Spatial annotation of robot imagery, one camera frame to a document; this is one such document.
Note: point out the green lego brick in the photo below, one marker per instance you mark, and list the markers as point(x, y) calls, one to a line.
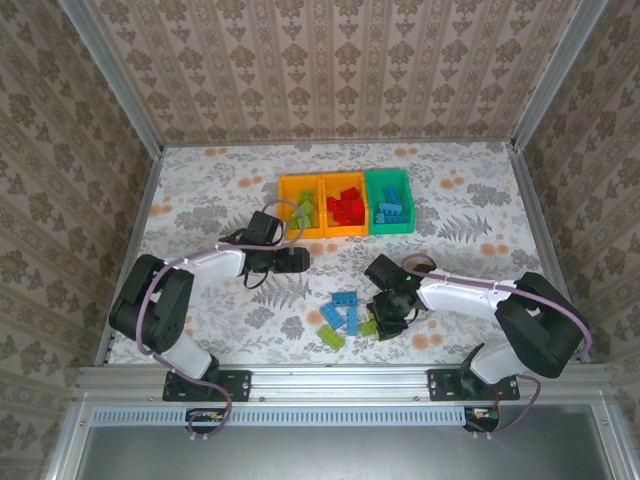
point(297, 214)
point(298, 223)
point(330, 337)
point(367, 328)
point(308, 209)
point(307, 197)

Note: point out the small blue lego brick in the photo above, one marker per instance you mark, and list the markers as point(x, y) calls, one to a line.
point(381, 219)
point(396, 218)

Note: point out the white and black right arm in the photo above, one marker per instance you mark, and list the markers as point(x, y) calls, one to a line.
point(460, 297)

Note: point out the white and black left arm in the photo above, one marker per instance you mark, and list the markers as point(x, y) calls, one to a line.
point(210, 262)

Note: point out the orange plastic bin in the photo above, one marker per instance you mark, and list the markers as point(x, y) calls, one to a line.
point(285, 200)
point(345, 231)

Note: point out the green plastic bin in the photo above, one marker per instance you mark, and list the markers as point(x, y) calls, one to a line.
point(395, 229)

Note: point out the black connector box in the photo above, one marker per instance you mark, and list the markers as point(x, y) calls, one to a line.
point(482, 419)
point(205, 420)

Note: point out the grey metal panel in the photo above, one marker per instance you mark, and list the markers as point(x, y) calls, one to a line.
point(340, 455)

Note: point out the floral patterned table cover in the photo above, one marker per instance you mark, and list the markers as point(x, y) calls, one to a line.
point(450, 170)

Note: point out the aluminium front rail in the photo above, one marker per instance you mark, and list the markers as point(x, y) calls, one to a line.
point(340, 382)

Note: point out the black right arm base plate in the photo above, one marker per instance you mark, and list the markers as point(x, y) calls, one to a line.
point(440, 385)

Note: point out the aluminium back rail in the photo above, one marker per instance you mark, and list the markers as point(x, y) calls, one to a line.
point(250, 143)

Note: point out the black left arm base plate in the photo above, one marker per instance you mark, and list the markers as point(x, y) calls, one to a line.
point(240, 385)

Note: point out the aluminium side rail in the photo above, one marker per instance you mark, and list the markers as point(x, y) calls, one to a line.
point(143, 200)
point(531, 200)

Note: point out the aluminium frame post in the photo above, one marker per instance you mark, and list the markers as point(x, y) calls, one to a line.
point(553, 75)
point(117, 75)

